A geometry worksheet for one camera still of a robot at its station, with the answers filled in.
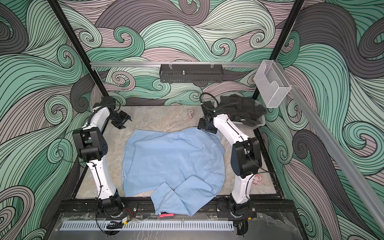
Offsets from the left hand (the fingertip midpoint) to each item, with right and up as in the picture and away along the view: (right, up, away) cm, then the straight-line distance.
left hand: (130, 120), depth 98 cm
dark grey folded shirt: (+80, +9, +12) cm, 81 cm away
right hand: (+50, -5, -7) cm, 51 cm away
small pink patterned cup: (+41, +4, +12) cm, 43 cm away
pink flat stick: (+29, -44, -31) cm, 61 cm away
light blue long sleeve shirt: (+35, -30, -13) cm, 48 cm away
